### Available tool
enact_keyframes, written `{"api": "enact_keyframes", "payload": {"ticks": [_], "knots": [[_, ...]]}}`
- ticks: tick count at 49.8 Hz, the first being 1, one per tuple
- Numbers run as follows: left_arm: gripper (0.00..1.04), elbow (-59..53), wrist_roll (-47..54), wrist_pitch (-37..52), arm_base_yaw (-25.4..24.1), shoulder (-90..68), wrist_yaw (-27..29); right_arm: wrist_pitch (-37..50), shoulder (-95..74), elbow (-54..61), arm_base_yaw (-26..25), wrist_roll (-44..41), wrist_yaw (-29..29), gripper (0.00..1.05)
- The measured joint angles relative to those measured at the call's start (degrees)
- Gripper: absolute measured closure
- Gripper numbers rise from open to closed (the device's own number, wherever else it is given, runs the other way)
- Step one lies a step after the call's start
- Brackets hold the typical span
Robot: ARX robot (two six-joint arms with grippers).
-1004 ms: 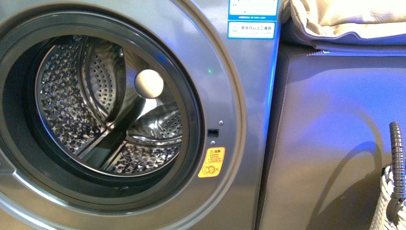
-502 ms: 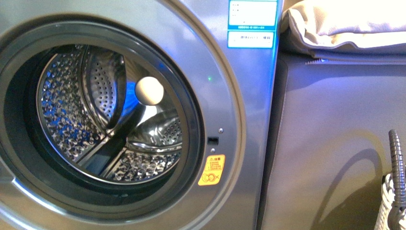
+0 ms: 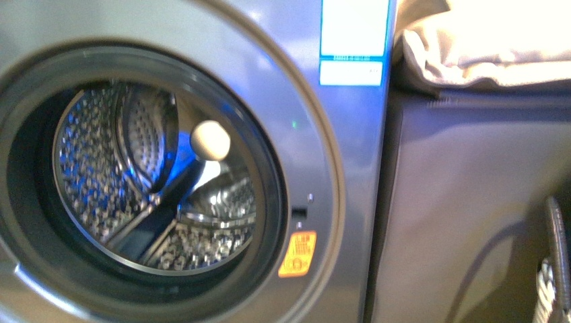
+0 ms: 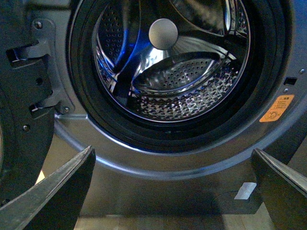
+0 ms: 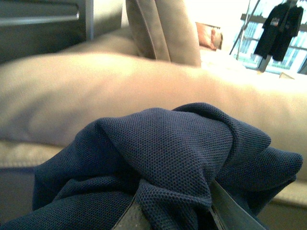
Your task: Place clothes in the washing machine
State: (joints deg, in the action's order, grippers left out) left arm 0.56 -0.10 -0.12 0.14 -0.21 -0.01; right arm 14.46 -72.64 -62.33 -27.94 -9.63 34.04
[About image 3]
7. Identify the white round drum hub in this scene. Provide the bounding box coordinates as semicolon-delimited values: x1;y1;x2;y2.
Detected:
191;120;231;162

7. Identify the orange warning sticker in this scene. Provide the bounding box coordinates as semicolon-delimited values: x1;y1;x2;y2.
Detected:
278;231;317;278

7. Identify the steel washing drum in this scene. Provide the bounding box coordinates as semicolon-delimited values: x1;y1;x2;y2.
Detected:
53;80;257;276

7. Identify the beige cloth on cabinet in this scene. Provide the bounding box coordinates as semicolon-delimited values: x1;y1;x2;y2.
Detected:
393;1;570;93

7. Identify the white blue energy label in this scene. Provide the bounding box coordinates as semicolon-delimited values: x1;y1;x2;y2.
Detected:
319;0;391;86

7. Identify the grey upholstered cabinet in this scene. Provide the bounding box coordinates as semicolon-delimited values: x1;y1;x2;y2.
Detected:
366;87;571;323

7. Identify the grey front-load washing machine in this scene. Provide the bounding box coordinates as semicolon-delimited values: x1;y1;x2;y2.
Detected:
1;1;395;322

